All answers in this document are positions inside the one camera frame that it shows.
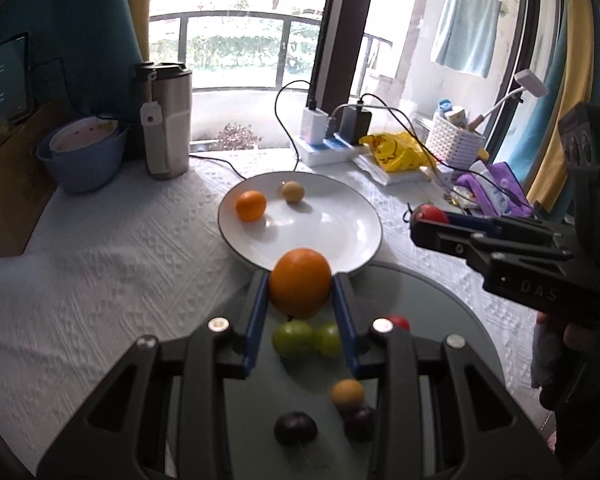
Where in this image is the black charger plug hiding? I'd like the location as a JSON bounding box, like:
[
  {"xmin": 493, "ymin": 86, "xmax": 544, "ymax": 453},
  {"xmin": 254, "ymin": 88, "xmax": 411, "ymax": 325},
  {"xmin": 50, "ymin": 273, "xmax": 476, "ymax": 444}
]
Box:
[{"xmin": 338, "ymin": 104, "xmax": 373, "ymax": 145}]

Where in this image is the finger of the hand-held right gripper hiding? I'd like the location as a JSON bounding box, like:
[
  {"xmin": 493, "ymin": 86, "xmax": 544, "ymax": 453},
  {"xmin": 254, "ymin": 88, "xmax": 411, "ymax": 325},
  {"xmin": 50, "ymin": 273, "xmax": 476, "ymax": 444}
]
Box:
[
  {"xmin": 447, "ymin": 213, "xmax": 572, "ymax": 237},
  {"xmin": 410, "ymin": 216, "xmax": 497, "ymax": 260}
]

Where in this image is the white desk lamp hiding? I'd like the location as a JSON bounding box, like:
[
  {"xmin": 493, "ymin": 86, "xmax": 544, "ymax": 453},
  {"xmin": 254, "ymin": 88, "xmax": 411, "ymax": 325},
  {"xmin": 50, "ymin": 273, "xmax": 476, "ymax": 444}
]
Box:
[{"xmin": 467, "ymin": 69, "xmax": 550, "ymax": 134}]

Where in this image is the potted plant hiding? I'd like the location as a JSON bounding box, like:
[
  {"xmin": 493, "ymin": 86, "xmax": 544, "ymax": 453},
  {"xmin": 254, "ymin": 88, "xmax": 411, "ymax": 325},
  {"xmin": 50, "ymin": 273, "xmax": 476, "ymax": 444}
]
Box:
[{"xmin": 214, "ymin": 123, "xmax": 259, "ymax": 151}]

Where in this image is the yellow plastic bag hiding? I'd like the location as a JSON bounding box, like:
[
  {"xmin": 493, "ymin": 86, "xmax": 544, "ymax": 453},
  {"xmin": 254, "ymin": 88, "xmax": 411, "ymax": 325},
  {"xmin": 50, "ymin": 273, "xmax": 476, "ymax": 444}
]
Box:
[{"xmin": 358, "ymin": 132, "xmax": 437, "ymax": 174}]

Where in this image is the blue and yellow curtain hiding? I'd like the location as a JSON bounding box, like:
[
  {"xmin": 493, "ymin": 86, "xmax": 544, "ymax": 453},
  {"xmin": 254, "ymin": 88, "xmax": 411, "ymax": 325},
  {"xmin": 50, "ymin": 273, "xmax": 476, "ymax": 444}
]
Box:
[
  {"xmin": 0, "ymin": 0, "xmax": 154, "ymax": 128},
  {"xmin": 524, "ymin": 0, "xmax": 600, "ymax": 211}
]

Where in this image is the round grey-green glass tray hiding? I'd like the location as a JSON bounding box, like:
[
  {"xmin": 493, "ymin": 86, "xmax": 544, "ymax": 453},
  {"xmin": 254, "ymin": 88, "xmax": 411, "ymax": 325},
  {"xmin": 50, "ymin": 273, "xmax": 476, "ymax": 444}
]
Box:
[{"xmin": 219, "ymin": 262, "xmax": 507, "ymax": 480}]

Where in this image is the pale pink bowl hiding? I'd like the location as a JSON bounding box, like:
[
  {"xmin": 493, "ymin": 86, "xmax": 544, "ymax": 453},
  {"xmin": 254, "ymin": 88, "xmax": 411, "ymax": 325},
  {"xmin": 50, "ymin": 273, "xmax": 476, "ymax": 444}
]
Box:
[{"xmin": 48, "ymin": 115, "xmax": 121, "ymax": 157}]

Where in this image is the black power cable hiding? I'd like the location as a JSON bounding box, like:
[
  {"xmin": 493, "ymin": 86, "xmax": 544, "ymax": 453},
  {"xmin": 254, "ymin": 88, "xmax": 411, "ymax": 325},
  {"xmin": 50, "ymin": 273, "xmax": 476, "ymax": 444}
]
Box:
[{"xmin": 188, "ymin": 79, "xmax": 315, "ymax": 184}]

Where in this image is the blue plastic bowl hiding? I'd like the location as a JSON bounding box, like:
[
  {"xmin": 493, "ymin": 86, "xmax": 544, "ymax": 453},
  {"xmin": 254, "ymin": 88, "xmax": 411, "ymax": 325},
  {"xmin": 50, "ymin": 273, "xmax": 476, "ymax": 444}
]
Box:
[{"xmin": 35, "ymin": 119, "xmax": 131, "ymax": 194}]

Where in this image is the white embossed tablecloth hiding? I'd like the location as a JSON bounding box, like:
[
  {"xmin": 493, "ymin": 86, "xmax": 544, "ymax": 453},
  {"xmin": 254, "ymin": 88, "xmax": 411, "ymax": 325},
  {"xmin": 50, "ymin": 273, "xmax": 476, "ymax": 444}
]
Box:
[{"xmin": 0, "ymin": 147, "xmax": 548, "ymax": 477}]

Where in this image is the dark tablet screen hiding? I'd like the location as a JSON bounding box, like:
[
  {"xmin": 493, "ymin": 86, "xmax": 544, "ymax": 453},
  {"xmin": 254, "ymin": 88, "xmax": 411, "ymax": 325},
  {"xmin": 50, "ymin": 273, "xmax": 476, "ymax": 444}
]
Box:
[{"xmin": 0, "ymin": 33, "xmax": 31, "ymax": 130}]

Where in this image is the steel travel mug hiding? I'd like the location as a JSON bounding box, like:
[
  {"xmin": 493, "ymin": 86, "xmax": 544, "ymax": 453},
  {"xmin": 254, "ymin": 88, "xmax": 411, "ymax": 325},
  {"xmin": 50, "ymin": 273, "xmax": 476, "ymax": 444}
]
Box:
[{"xmin": 132, "ymin": 61, "xmax": 194, "ymax": 181}]

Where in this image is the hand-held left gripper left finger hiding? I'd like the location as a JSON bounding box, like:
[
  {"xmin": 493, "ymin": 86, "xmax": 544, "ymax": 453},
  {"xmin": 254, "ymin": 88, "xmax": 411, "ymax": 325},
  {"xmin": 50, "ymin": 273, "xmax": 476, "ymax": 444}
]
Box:
[{"xmin": 37, "ymin": 272, "xmax": 271, "ymax": 480}]

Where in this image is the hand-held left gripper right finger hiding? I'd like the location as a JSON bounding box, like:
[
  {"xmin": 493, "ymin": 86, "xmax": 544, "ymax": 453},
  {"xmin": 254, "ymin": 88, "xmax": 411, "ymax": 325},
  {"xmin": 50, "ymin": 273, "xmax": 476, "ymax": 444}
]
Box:
[{"xmin": 332, "ymin": 272, "xmax": 564, "ymax": 480}]

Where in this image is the black balcony railing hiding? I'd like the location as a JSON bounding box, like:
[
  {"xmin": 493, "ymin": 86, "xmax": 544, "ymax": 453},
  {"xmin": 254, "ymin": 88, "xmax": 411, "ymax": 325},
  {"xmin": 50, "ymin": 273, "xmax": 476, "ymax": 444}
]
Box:
[{"xmin": 148, "ymin": 11, "xmax": 397, "ymax": 92}]

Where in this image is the black charger cable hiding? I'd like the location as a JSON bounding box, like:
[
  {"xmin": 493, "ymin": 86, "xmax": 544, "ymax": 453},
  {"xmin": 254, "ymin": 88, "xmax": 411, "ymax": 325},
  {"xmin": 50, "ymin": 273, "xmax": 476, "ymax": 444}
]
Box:
[{"xmin": 329, "ymin": 92, "xmax": 443, "ymax": 171}]

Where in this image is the dark purple plum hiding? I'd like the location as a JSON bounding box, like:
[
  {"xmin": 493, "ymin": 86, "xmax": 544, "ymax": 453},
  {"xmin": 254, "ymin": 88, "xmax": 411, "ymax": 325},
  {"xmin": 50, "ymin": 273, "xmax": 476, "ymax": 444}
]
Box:
[
  {"xmin": 343, "ymin": 406, "xmax": 376, "ymax": 444},
  {"xmin": 273, "ymin": 411, "xmax": 317, "ymax": 447}
]

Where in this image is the brown cardboard box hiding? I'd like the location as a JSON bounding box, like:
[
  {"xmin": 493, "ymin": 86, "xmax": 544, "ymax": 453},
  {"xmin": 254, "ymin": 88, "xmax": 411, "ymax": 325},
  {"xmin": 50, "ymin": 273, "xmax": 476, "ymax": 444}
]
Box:
[{"xmin": 0, "ymin": 99, "xmax": 77, "ymax": 259}]

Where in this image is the white woven basket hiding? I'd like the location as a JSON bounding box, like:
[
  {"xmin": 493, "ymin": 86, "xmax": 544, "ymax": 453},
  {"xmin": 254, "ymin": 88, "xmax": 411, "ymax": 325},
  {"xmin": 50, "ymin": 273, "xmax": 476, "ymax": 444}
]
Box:
[{"xmin": 424, "ymin": 112, "xmax": 487, "ymax": 167}]

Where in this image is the green plum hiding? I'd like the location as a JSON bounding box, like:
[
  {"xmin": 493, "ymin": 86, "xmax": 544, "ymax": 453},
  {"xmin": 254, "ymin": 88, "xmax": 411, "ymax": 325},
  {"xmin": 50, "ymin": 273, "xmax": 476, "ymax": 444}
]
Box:
[
  {"xmin": 271, "ymin": 319, "xmax": 317, "ymax": 360},
  {"xmin": 313, "ymin": 322, "xmax": 342, "ymax": 358}
]

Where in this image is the white charger plug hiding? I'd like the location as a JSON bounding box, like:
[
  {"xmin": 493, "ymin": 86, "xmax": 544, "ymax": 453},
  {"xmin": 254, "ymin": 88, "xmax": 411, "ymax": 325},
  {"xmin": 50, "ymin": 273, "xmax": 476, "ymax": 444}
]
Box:
[{"xmin": 299, "ymin": 107, "xmax": 327, "ymax": 145}]

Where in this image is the small mandarin orange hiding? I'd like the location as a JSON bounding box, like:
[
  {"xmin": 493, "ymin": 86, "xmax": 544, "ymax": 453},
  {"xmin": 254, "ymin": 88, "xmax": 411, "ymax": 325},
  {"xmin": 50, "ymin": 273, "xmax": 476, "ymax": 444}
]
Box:
[{"xmin": 235, "ymin": 190, "xmax": 268, "ymax": 223}]

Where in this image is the tan round longan fruit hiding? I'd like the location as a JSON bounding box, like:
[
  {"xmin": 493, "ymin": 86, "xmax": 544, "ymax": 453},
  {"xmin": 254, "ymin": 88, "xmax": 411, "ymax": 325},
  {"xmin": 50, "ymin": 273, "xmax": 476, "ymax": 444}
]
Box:
[
  {"xmin": 281, "ymin": 181, "xmax": 306, "ymax": 205},
  {"xmin": 329, "ymin": 378, "xmax": 366, "ymax": 414}
]

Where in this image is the person's right hand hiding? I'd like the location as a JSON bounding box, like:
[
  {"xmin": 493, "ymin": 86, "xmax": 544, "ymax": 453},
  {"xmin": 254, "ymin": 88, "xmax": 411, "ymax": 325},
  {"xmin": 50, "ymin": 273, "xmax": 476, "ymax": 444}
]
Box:
[{"xmin": 535, "ymin": 309, "xmax": 600, "ymax": 349}]

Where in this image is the white power strip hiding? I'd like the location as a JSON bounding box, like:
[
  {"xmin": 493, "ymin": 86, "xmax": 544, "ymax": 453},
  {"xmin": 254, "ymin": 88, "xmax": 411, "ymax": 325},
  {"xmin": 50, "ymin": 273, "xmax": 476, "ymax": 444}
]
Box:
[{"xmin": 292, "ymin": 132, "xmax": 372, "ymax": 167}]

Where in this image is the purple cloth pouch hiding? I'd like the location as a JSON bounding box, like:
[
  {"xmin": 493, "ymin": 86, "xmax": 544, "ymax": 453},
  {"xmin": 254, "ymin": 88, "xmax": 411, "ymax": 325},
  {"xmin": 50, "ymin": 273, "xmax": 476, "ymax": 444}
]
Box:
[{"xmin": 454, "ymin": 161, "xmax": 535, "ymax": 219}]

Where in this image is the light blue hanging towel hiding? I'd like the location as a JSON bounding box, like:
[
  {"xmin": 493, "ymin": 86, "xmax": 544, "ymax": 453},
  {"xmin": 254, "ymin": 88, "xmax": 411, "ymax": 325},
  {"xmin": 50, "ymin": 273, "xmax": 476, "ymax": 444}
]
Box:
[{"xmin": 429, "ymin": 0, "xmax": 502, "ymax": 79}]

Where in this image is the white bottle with blue cap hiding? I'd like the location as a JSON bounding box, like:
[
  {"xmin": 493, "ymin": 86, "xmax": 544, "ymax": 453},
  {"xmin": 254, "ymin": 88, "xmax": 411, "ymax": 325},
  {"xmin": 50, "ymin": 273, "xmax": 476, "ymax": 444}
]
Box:
[{"xmin": 437, "ymin": 99, "xmax": 468, "ymax": 131}]

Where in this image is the large orange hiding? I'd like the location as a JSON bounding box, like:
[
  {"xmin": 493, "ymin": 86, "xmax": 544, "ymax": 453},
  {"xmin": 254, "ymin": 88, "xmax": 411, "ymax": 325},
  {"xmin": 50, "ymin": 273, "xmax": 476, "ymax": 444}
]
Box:
[{"xmin": 268, "ymin": 248, "xmax": 334, "ymax": 320}]

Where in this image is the white round plate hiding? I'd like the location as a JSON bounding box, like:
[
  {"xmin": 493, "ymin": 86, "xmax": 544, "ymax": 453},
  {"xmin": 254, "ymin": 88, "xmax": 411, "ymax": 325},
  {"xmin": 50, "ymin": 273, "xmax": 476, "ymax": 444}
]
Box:
[{"xmin": 217, "ymin": 171, "xmax": 384, "ymax": 274}]

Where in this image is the white tissue packet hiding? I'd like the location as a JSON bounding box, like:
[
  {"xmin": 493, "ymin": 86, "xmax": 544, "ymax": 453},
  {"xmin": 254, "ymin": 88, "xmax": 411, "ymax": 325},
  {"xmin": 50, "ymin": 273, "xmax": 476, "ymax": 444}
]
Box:
[{"xmin": 354, "ymin": 152, "xmax": 454, "ymax": 187}]

